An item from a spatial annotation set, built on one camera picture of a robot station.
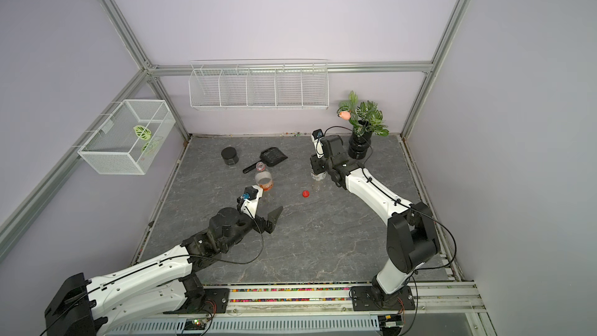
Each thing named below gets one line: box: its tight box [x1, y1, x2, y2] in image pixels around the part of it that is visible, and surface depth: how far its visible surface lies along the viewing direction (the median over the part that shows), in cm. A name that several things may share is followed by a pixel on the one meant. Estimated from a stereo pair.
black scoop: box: [242, 147, 288, 174], surface depth 111 cm
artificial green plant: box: [336, 90, 390, 137], surface depth 95 cm
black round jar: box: [220, 146, 240, 165], surface depth 111 cm
